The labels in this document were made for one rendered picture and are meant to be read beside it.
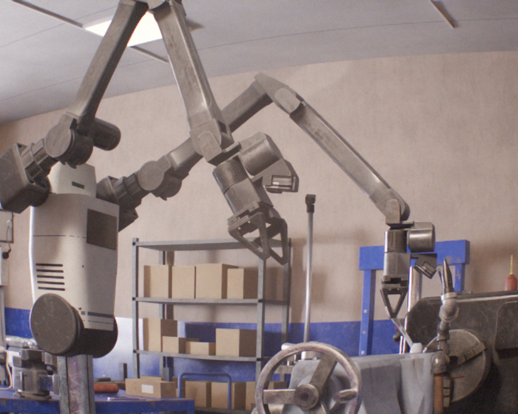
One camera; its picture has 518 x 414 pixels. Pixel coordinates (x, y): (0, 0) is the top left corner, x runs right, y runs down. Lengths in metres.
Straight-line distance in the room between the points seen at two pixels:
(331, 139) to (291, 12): 3.86
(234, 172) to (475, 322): 1.37
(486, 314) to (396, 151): 3.90
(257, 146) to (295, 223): 5.19
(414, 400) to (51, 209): 0.96
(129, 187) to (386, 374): 0.87
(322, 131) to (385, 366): 0.62
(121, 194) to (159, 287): 4.74
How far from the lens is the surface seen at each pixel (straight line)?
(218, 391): 6.61
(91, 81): 1.83
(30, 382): 3.43
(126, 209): 2.25
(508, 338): 2.69
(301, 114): 2.08
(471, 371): 2.56
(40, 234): 2.00
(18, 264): 8.68
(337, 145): 2.04
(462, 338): 2.57
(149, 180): 2.19
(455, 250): 5.71
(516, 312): 2.68
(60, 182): 2.02
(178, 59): 1.73
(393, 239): 1.95
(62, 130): 1.81
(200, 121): 1.66
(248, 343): 6.64
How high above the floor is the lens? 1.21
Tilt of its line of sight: 9 degrees up
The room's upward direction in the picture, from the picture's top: 1 degrees clockwise
